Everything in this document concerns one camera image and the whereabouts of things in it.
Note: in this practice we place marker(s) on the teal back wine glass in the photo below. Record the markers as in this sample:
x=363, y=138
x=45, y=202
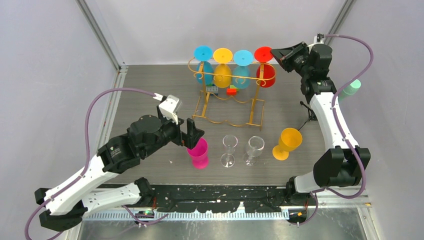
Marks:
x=241, y=74

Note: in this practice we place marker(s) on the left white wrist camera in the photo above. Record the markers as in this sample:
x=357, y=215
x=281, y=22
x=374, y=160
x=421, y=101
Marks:
x=168, y=107

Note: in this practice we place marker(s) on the red back wine glass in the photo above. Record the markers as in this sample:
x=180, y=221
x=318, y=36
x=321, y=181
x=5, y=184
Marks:
x=263, y=55

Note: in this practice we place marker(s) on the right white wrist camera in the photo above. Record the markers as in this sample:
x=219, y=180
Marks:
x=318, y=39

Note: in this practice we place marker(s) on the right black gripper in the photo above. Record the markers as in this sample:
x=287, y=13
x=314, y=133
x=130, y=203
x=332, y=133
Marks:
x=285, y=56

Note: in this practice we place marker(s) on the clear wine glass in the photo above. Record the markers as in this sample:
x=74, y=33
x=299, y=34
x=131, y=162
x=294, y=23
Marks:
x=253, y=149
x=229, y=142

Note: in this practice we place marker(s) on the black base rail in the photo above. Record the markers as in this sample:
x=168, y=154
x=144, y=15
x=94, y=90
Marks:
x=227, y=199

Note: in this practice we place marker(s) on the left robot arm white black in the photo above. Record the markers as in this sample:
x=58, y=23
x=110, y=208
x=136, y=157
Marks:
x=75, y=199

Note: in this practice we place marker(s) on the gold wire glass rack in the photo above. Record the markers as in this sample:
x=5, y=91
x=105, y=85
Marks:
x=244, y=109

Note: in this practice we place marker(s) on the blue back wine glass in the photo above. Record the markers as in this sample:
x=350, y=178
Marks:
x=203, y=54

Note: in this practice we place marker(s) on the yellow back wine glass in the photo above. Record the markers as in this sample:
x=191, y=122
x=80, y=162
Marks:
x=222, y=73

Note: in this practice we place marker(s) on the mint green cylinder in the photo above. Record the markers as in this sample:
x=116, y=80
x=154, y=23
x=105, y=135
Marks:
x=349, y=90

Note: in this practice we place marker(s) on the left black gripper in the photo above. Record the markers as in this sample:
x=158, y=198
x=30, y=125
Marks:
x=189, y=139

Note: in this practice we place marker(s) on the magenta wine glass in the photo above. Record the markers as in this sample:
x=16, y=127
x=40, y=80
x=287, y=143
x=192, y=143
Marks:
x=199, y=154

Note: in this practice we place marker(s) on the orange front wine glass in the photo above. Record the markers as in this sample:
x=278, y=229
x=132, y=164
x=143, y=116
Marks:
x=289, y=140

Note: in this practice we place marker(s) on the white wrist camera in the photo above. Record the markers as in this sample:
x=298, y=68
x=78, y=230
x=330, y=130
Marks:
x=168, y=107
x=318, y=39

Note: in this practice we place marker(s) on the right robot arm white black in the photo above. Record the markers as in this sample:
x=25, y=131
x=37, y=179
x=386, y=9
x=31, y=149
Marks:
x=341, y=169

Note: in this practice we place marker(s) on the blue green toy bricks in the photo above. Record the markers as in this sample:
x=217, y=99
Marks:
x=212, y=90

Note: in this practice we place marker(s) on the red green toy bricks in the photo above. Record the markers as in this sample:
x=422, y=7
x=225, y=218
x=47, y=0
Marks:
x=232, y=90

